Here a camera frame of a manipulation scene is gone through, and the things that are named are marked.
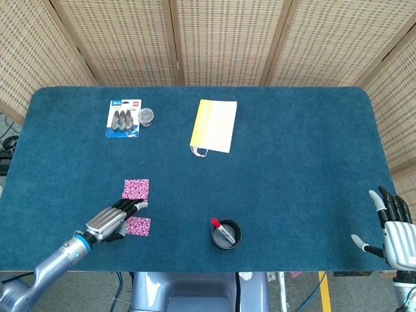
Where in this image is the blue carpet table cover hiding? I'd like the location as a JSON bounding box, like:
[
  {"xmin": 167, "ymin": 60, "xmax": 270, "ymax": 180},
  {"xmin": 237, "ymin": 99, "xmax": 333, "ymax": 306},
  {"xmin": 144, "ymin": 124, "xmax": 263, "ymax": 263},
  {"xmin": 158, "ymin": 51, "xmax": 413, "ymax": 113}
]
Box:
[{"xmin": 0, "ymin": 86, "xmax": 399, "ymax": 272}]

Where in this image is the blue floor cable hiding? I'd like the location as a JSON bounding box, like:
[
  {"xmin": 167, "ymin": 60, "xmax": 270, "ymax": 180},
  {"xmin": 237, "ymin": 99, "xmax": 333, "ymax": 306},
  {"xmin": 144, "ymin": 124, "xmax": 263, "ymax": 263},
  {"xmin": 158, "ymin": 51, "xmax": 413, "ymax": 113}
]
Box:
[{"xmin": 299, "ymin": 272, "xmax": 322, "ymax": 312}]

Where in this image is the pink white patterned card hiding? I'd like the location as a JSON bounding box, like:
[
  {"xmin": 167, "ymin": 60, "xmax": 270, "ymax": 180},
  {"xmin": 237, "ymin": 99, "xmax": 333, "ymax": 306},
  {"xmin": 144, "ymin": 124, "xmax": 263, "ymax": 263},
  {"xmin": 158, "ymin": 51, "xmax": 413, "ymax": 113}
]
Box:
[
  {"xmin": 122, "ymin": 178, "xmax": 151, "ymax": 200},
  {"xmin": 125, "ymin": 216, "xmax": 152, "ymax": 237}
]

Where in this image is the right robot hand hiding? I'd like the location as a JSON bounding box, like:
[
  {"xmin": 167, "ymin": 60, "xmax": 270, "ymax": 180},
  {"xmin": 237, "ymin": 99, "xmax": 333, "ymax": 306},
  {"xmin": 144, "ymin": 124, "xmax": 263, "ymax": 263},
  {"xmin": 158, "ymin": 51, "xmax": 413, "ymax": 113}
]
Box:
[{"xmin": 350, "ymin": 185, "xmax": 416, "ymax": 270}]

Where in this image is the black cable bundle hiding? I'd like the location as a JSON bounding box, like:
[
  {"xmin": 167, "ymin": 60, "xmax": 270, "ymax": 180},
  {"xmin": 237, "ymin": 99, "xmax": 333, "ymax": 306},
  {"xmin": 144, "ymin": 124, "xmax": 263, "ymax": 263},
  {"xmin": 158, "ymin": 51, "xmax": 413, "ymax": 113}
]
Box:
[{"xmin": 0, "ymin": 113, "xmax": 21, "ymax": 154}]

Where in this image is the woven rattan folding screen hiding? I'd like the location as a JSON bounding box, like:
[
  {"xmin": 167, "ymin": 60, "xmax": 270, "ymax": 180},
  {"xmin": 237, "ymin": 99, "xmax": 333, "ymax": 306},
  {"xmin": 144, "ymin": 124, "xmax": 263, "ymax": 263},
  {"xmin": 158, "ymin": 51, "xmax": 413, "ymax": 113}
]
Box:
[{"xmin": 0, "ymin": 0, "xmax": 416, "ymax": 212}]

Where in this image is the black mesh pen holder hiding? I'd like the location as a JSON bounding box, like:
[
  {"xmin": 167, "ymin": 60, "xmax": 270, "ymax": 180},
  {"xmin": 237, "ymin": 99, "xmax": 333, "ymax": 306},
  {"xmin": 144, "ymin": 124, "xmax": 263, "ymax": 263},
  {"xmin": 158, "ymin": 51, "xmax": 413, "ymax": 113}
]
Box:
[{"xmin": 211, "ymin": 218, "xmax": 243, "ymax": 250}]

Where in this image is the clear round clip tub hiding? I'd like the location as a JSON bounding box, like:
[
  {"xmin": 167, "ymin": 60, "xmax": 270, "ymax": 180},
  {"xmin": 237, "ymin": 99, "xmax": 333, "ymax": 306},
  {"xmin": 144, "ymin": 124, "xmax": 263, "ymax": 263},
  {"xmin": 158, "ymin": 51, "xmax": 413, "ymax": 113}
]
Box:
[{"xmin": 137, "ymin": 108, "xmax": 155, "ymax": 127}]

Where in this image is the grey-blue robot torso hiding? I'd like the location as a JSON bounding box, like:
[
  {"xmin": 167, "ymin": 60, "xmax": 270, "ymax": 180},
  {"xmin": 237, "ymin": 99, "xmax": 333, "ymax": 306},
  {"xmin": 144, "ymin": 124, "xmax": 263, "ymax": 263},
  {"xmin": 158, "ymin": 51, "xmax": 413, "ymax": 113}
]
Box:
[{"xmin": 129, "ymin": 271, "xmax": 270, "ymax": 312}]

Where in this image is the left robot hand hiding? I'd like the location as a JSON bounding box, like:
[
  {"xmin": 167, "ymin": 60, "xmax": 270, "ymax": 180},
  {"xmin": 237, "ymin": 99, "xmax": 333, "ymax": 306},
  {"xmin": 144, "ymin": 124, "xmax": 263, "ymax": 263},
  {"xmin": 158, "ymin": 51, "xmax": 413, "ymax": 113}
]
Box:
[{"xmin": 84, "ymin": 199, "xmax": 149, "ymax": 244}]

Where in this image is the yellow and white notebook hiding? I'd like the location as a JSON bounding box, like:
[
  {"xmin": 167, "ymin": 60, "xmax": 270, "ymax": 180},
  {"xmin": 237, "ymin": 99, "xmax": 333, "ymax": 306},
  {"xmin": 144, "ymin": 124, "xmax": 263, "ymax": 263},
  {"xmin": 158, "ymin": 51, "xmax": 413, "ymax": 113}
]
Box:
[{"xmin": 189, "ymin": 99, "xmax": 238, "ymax": 154}]

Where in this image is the blue binder clip blister pack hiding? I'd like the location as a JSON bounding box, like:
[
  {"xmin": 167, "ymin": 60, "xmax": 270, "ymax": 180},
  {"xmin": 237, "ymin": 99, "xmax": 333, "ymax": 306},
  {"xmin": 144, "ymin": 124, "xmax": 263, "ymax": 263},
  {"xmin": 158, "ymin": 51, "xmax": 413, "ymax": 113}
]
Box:
[{"xmin": 105, "ymin": 99, "xmax": 142, "ymax": 138}]

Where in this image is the red-capped whiteboard marker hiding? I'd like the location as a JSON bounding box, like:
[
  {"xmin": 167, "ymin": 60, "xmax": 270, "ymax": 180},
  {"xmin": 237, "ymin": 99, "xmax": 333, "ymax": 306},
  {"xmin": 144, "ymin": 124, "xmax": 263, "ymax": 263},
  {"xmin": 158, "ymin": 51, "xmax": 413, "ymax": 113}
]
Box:
[{"xmin": 211, "ymin": 218, "xmax": 236, "ymax": 244}]

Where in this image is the black power box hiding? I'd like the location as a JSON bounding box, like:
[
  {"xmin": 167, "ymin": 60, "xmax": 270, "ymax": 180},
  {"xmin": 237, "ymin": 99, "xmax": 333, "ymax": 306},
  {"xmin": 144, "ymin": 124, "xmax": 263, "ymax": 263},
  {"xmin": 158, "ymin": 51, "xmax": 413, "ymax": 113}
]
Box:
[{"xmin": 0, "ymin": 155, "xmax": 13, "ymax": 175}]

